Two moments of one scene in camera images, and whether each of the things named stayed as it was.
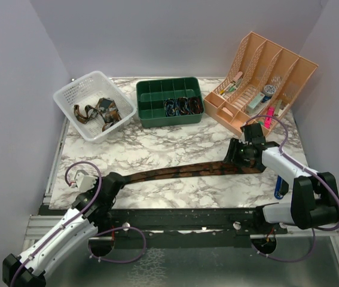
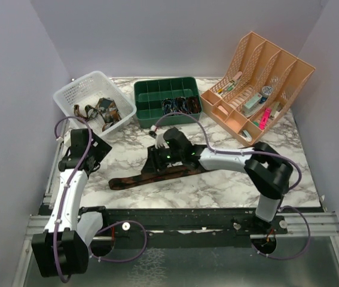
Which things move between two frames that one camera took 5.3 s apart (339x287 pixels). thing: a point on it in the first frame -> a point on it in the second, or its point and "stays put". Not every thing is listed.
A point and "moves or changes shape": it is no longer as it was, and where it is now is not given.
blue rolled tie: x=170 y=105 stays put
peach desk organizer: x=259 y=86 stays put
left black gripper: x=103 y=179 -> x=102 y=149
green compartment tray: x=151 y=94 stays put
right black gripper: x=232 y=153 -> x=153 y=162
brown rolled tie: x=195 y=105 stays put
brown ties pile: x=104 y=106 stays put
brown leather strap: x=212 y=169 moves or changes shape
